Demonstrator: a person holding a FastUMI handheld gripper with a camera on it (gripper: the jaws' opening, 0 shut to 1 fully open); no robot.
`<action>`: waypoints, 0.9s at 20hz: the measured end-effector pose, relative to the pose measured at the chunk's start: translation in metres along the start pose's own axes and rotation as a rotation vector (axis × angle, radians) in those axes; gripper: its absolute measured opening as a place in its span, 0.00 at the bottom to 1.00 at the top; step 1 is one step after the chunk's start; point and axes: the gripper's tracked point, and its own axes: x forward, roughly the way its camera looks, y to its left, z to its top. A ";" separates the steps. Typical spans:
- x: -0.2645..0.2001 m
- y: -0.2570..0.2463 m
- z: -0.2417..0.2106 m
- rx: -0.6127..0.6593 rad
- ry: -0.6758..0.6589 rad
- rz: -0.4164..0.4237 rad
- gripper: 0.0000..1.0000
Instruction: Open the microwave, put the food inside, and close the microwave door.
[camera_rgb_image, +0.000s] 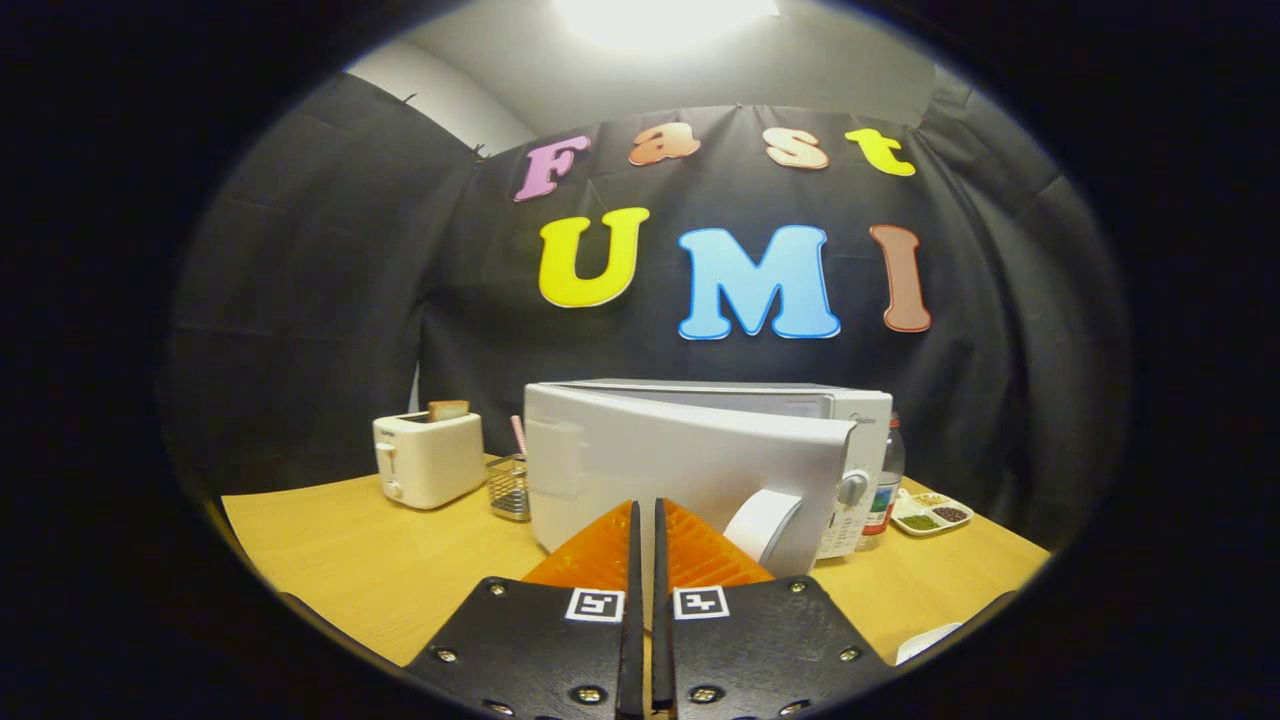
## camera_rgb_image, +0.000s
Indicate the white plate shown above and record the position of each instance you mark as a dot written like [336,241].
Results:
[928,642]

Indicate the white toaster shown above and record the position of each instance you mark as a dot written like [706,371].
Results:
[430,460]

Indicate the large ceiling light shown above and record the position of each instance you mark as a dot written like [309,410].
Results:
[665,15]

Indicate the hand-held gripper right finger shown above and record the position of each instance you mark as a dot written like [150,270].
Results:
[662,640]

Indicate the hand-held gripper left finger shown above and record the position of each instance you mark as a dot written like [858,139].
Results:
[630,640]

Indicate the white divided dish with beans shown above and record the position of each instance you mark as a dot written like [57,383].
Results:
[930,515]

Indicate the black backdrop cloth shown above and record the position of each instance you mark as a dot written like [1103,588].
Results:
[320,320]

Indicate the clear water bottle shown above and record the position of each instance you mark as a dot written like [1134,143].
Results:
[882,500]

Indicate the white microwave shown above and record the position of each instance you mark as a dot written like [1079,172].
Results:
[680,450]

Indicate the toast slice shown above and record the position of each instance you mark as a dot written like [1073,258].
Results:
[448,411]

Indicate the pink straw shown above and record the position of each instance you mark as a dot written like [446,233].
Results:
[519,437]

